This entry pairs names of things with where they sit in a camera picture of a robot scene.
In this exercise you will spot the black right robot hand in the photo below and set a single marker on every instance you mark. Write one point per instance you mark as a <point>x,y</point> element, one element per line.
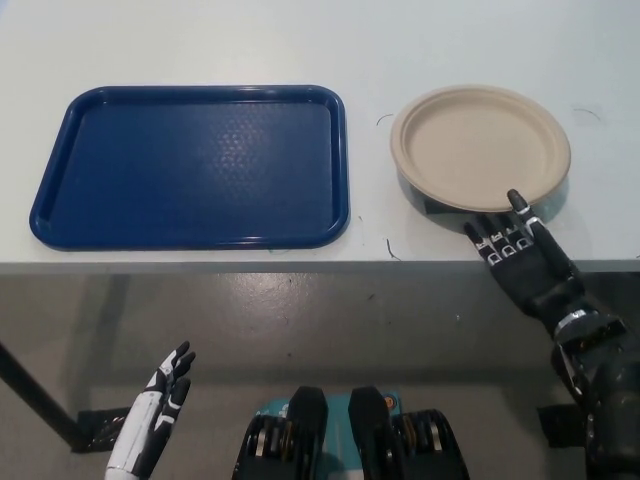
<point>535,275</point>

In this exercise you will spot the robot legs and base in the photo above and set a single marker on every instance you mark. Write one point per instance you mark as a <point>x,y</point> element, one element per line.
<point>310,425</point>

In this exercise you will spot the grey perforated plastic basket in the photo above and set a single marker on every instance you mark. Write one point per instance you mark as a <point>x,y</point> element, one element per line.
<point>407,186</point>

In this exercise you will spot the beige paper plate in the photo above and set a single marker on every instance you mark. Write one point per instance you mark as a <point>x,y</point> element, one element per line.
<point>480,145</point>

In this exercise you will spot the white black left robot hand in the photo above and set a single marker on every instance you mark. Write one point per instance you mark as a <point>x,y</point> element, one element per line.
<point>150,410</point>

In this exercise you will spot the blue plastic serving tray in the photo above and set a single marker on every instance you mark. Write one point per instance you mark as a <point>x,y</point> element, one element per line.
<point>150,170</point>

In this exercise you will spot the black metal table leg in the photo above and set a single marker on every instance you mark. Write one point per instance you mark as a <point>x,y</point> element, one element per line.
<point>45,395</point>

